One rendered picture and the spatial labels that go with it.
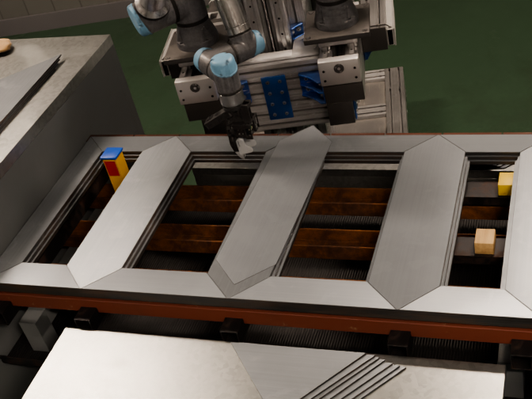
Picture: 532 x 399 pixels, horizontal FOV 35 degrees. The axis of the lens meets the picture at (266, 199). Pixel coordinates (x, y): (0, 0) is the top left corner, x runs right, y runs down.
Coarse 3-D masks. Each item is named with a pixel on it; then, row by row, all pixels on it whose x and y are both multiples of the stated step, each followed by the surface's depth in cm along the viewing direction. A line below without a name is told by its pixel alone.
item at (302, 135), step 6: (300, 132) 276; (306, 132) 275; (312, 132) 275; (318, 132) 274; (288, 138) 275; (294, 138) 274; (300, 138) 273; (306, 138) 273; (312, 138) 272; (318, 138) 271; (324, 138) 271
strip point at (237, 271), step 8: (224, 264) 232; (232, 264) 231; (240, 264) 231; (248, 264) 230; (256, 264) 229; (264, 264) 229; (272, 264) 228; (232, 272) 229; (240, 272) 228; (248, 272) 227; (256, 272) 227; (232, 280) 226; (240, 280) 226
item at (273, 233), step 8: (240, 224) 245; (248, 224) 244; (256, 224) 243; (264, 224) 242; (272, 224) 242; (280, 224) 241; (288, 224) 240; (232, 232) 242; (240, 232) 242; (248, 232) 241; (256, 232) 240; (264, 232) 239; (272, 232) 239; (280, 232) 238; (288, 232) 237; (240, 240) 239; (248, 240) 238; (256, 240) 237; (264, 240) 237; (272, 240) 236; (280, 240) 235
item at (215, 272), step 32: (96, 160) 289; (128, 160) 289; (192, 160) 280; (224, 160) 277; (256, 160) 273; (352, 160) 262; (384, 160) 259; (480, 160) 249; (512, 160) 246; (512, 192) 235; (32, 256) 255; (128, 256) 244; (448, 256) 218; (0, 288) 248; (32, 288) 243; (64, 288) 239; (224, 288) 224; (416, 320) 206; (448, 320) 203; (480, 320) 200; (512, 320) 197
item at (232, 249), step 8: (232, 240) 240; (224, 248) 238; (232, 248) 237; (240, 248) 236; (248, 248) 235; (256, 248) 235; (264, 248) 234; (272, 248) 233; (280, 248) 233; (224, 256) 235; (232, 256) 234; (240, 256) 233; (248, 256) 233; (256, 256) 232; (264, 256) 231; (272, 256) 230
